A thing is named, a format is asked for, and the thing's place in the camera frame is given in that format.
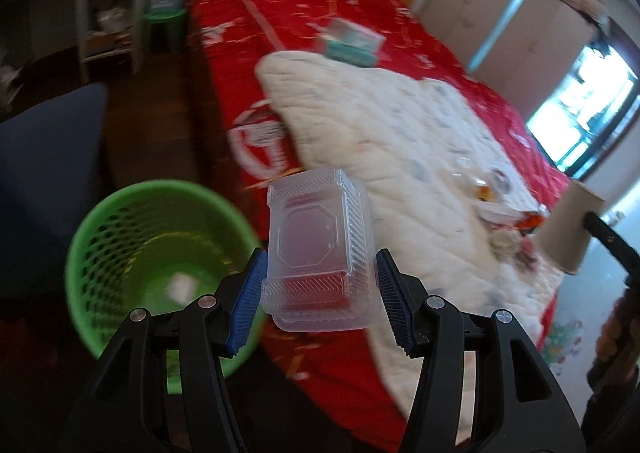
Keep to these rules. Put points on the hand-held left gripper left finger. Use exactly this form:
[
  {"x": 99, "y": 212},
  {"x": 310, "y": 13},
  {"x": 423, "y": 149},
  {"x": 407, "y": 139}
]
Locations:
[{"x": 247, "y": 293}]

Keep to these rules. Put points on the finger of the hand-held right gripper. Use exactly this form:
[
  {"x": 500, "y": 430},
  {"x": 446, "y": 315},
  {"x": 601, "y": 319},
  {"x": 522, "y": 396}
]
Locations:
[{"x": 612, "y": 240}]

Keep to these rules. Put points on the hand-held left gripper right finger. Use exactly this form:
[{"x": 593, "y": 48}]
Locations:
[{"x": 392, "y": 298}]

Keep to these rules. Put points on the brown paper cup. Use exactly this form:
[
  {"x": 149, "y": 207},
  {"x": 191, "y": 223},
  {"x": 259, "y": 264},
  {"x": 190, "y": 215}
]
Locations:
[{"x": 570, "y": 228}]

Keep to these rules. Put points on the clear plastic clamshell box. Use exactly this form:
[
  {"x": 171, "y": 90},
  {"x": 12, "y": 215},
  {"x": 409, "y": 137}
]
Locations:
[{"x": 315, "y": 243}]

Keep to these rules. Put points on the green mesh waste basket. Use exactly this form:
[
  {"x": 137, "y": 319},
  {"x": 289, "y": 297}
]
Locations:
[{"x": 125, "y": 243}]

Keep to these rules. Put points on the clear plastic wrapper with food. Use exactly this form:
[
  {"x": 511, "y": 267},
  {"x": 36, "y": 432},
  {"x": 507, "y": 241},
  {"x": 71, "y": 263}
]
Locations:
[{"x": 477, "y": 185}]

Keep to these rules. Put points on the person's right hand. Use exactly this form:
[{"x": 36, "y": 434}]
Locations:
[{"x": 612, "y": 333}]

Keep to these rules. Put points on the white crumpled paper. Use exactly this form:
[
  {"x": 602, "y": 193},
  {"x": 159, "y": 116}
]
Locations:
[{"x": 177, "y": 285}]

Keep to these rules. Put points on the orange snack wrapper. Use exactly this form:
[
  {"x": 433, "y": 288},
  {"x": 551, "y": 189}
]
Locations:
[{"x": 529, "y": 223}]

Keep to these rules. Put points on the bright window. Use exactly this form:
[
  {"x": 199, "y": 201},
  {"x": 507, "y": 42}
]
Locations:
[{"x": 585, "y": 108}]

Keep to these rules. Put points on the white quilted blanket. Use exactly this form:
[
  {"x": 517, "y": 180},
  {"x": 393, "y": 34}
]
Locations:
[{"x": 380, "y": 133}]

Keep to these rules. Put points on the red printed bed blanket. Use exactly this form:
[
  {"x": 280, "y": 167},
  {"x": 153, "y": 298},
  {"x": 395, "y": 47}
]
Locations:
[{"x": 240, "y": 58}]

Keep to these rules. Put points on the dark blue chair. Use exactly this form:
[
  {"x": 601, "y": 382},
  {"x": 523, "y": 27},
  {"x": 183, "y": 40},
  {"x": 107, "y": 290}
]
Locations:
[{"x": 45, "y": 173}]

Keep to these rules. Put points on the teal tissue pack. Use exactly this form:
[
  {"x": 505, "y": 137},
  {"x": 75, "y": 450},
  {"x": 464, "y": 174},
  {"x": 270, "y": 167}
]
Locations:
[
  {"x": 352, "y": 33},
  {"x": 345, "y": 55}
]

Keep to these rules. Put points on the white wardrobe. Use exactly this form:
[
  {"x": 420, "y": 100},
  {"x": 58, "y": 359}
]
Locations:
[{"x": 500, "y": 8}]

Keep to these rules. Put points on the green plastic stool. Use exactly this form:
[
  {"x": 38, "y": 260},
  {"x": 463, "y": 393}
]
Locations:
[{"x": 165, "y": 18}]

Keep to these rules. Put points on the white plastic bag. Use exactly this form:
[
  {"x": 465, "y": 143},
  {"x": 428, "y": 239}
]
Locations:
[{"x": 109, "y": 17}]

